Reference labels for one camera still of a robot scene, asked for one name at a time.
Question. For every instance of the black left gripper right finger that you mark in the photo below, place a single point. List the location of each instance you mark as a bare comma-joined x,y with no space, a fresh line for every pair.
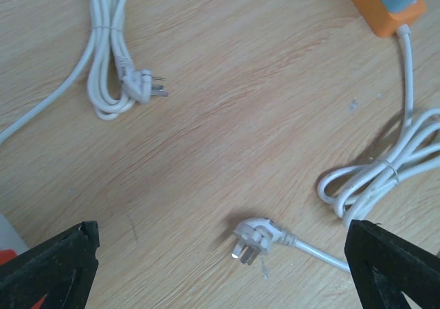
387,269

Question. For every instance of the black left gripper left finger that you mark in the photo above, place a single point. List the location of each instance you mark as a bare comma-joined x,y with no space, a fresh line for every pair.
57,273

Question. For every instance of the red cube socket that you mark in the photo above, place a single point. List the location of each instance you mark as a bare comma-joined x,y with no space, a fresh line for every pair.
6,256

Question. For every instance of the white power strip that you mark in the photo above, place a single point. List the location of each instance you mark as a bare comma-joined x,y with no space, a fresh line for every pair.
9,237

